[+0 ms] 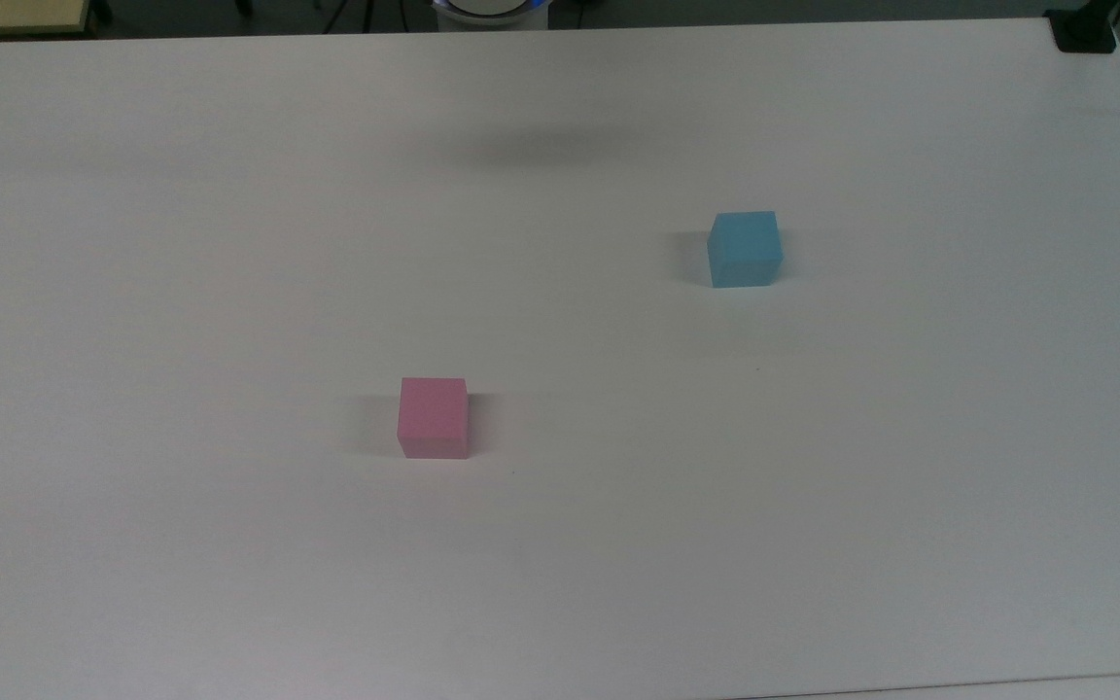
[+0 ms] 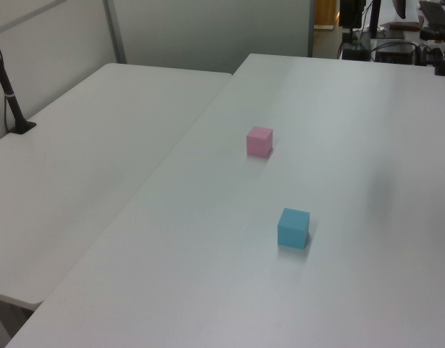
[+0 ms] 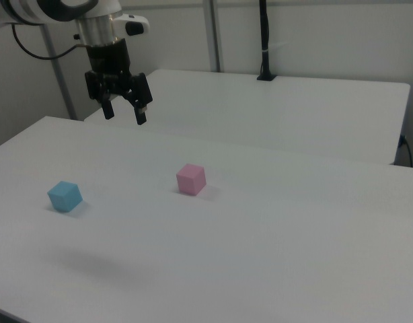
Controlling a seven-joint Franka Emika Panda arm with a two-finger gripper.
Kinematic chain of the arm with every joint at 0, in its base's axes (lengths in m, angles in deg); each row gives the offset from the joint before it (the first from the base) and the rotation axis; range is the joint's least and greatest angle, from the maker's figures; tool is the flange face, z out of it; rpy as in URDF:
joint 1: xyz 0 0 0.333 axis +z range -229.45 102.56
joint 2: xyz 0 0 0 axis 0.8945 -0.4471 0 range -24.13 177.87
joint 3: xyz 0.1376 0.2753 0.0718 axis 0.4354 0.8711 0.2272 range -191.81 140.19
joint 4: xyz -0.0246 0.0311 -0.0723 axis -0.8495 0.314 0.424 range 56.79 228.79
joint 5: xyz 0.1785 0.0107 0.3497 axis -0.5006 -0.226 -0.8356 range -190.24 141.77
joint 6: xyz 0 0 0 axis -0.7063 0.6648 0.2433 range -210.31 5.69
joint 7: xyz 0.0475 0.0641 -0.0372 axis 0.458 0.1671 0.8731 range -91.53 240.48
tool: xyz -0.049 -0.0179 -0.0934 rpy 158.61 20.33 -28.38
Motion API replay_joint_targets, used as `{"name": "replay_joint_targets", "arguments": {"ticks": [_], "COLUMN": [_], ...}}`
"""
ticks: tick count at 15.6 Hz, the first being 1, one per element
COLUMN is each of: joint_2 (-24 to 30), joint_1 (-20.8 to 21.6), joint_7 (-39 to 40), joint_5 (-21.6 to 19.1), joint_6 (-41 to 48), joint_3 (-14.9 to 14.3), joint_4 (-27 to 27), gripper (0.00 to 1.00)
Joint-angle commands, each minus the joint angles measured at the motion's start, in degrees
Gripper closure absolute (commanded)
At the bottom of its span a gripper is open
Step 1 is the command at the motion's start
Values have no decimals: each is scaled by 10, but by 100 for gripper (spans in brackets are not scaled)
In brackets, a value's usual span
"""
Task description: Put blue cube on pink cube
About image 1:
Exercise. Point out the wooden board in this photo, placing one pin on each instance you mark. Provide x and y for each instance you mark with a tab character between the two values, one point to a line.
6	15

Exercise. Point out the blue foam cube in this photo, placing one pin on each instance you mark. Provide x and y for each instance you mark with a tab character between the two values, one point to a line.
745	251

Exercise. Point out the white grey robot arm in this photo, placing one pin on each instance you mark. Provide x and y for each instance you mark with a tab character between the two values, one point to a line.
487	8

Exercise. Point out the black table clamp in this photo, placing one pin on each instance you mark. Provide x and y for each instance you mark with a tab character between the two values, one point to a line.
1085	29

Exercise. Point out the pink foam cube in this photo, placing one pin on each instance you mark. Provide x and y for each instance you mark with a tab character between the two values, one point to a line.
434	420

